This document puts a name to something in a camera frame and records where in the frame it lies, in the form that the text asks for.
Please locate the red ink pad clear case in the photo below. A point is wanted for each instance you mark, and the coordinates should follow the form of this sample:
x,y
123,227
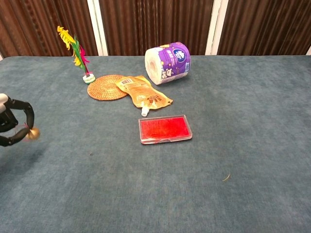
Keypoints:
x,y
165,128

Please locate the colourful feather shuttlecock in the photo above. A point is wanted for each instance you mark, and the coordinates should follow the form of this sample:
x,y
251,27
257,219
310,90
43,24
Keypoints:
x,y
88,78

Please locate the orange spout pouch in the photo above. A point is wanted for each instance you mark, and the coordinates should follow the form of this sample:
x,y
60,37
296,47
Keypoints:
x,y
141,92

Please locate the round woven rattan coaster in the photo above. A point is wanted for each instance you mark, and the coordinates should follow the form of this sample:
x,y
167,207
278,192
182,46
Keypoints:
x,y
104,88

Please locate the blue felt table cloth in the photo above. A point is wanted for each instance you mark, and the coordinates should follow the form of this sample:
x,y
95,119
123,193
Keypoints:
x,y
218,145

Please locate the small straw scrap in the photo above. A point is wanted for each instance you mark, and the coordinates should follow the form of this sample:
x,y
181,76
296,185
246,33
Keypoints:
x,y
228,177

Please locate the purple wrapped toilet paper roll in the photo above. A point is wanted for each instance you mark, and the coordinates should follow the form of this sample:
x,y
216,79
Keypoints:
x,y
170,63

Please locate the small brass bell red tassel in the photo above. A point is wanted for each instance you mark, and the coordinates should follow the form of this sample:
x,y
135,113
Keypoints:
x,y
33,133

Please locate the white partition post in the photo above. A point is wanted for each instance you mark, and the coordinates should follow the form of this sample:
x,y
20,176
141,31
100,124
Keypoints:
x,y
98,29
1,56
309,51
216,26

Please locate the brown ribbed partition panel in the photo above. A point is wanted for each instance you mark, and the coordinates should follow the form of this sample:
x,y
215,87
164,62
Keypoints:
x,y
267,26
155,21
36,24

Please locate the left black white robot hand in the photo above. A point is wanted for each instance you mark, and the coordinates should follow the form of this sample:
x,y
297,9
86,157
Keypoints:
x,y
9,136

